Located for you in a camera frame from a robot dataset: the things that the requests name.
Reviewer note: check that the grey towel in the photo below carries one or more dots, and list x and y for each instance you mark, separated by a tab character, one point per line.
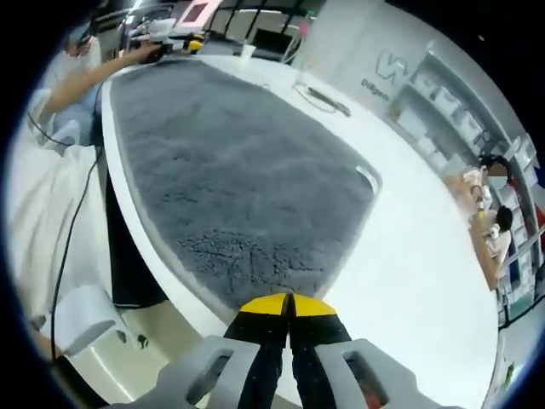
234	162

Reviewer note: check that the white laptop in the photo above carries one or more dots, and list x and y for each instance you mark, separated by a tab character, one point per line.
196	13

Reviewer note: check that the white paper cup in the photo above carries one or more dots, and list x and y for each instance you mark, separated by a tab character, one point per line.
248	51

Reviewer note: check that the person's black trousers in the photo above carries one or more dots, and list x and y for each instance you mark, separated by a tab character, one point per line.
132	264

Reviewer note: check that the operator in white shirt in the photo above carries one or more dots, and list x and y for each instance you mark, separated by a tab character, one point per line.
47	204

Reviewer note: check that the white shelf unit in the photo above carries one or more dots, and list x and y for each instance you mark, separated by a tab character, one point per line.
447	106

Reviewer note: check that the group of white storage boxes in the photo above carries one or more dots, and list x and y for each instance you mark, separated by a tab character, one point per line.
451	113

